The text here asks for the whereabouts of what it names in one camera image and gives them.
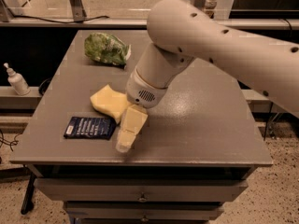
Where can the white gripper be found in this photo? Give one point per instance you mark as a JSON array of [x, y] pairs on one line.
[[141, 91]]

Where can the yellow wavy sponge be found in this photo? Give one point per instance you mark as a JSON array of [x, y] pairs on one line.
[[109, 102]]

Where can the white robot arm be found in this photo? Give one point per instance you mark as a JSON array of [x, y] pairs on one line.
[[180, 33]]

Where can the dark blue rxbar wrapper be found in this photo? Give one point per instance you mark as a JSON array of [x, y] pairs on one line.
[[90, 128]]

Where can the grey drawer cabinet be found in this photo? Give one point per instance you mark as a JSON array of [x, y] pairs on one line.
[[194, 154]]

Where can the green chip bag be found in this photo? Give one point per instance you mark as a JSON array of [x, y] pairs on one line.
[[106, 48]]

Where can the white pump bottle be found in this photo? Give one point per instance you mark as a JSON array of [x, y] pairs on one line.
[[17, 81]]

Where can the left metal bracket post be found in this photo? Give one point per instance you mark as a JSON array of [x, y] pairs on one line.
[[78, 11]]

